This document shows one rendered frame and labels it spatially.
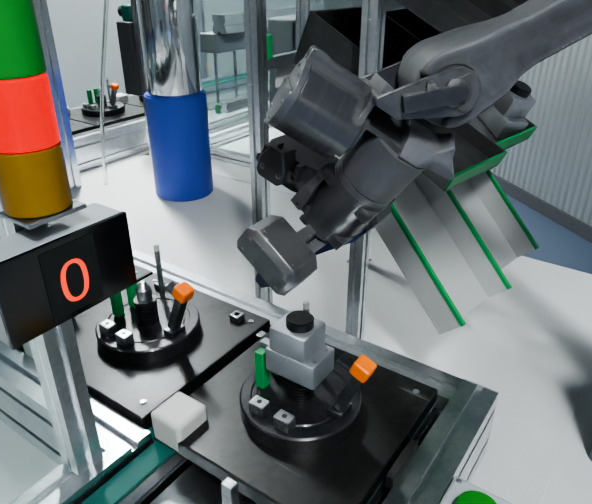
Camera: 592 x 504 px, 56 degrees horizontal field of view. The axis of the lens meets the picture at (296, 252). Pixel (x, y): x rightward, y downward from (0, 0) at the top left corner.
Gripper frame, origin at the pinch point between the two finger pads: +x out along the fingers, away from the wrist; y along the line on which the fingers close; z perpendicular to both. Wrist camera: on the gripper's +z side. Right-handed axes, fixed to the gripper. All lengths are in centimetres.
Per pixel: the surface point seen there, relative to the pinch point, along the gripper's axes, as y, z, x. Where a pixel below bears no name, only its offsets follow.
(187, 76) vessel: -59, 57, 45
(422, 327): -37.7, -20.1, 24.0
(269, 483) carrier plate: 10.7, -15.7, 13.2
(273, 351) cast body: 2.2, -6.1, 10.1
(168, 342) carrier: 1.8, 3.5, 25.9
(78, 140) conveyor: -56, 77, 89
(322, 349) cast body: -1.1, -9.4, 7.4
